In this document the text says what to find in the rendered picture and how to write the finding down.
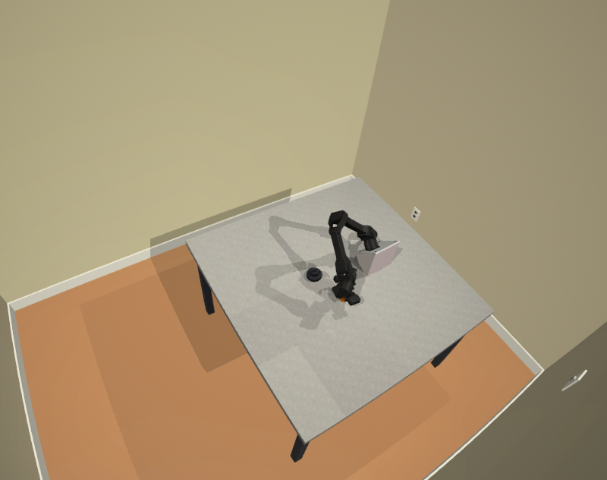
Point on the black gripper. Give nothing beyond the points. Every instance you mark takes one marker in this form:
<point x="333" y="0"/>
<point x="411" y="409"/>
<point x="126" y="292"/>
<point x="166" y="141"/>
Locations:
<point x="353" y="298"/>

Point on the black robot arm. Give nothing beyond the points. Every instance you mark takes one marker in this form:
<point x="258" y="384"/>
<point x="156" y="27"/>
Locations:
<point x="343" y="263"/>

